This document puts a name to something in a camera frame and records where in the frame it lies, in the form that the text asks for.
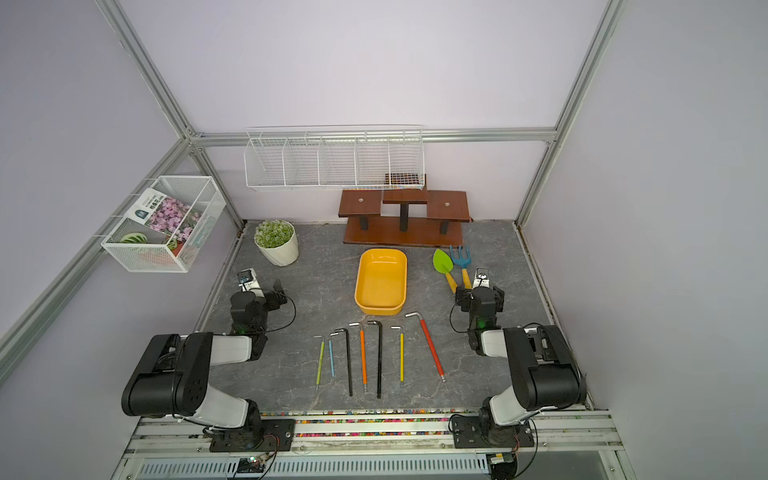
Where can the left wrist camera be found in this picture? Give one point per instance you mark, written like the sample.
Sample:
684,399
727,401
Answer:
247,281

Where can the yellow hex key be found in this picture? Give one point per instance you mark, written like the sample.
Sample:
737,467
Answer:
401,336

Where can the small dark tray in shelf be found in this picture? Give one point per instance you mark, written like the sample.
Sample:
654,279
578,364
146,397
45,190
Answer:
404,180

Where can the red long hex key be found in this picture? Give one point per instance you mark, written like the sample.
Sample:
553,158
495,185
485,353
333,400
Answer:
425,329

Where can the blue small hex key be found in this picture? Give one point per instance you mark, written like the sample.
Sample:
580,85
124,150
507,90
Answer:
331,356

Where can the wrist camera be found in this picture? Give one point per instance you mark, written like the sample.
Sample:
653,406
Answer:
247,281
482,278

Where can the long black hex key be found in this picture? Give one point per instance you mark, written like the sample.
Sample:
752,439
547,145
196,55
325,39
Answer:
379,377

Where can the brown wooden tiered stand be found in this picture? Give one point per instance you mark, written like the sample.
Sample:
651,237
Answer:
410,217

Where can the flower seed packet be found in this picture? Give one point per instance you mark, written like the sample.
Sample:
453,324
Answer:
164,214

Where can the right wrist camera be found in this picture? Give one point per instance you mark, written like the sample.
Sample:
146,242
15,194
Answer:
482,278

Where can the yellow plastic storage box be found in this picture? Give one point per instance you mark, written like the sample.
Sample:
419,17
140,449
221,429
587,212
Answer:
381,285

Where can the green toy garden trowel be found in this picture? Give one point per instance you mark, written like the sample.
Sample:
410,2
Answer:
443,264

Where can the orange hex key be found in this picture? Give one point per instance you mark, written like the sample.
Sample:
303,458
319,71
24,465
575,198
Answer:
363,354

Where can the thin black hex key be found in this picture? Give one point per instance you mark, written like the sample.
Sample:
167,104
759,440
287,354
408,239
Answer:
345,333

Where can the white wire wall basket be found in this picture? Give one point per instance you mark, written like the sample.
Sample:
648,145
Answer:
162,254

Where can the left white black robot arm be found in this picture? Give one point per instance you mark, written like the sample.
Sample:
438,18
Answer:
172,378

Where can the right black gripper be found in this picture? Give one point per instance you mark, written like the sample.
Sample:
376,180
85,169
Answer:
466,297

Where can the blue toy garden rake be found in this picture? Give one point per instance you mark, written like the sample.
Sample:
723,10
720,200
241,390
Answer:
461,257

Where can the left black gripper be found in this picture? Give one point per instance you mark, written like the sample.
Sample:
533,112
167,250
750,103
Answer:
267,297

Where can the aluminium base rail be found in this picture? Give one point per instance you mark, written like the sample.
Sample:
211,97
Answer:
377,443

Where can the green small hex key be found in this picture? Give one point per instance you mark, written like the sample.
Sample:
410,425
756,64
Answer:
320,361

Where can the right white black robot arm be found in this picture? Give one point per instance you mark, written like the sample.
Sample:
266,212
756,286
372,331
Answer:
544,374

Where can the white pot green plant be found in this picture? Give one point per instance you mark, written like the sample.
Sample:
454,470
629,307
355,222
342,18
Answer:
278,242

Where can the long white wire shelf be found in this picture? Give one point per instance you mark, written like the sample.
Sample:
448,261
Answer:
335,157

